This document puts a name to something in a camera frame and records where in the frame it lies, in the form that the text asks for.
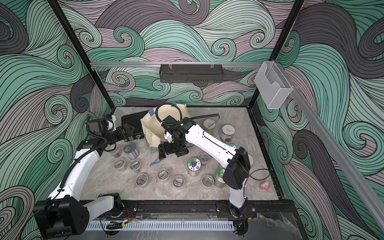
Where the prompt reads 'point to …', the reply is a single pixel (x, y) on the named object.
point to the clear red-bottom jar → (117, 152)
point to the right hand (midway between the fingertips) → (167, 158)
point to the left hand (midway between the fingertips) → (127, 128)
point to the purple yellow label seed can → (129, 148)
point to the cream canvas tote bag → (151, 122)
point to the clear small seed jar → (208, 180)
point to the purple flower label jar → (194, 165)
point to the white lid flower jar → (219, 182)
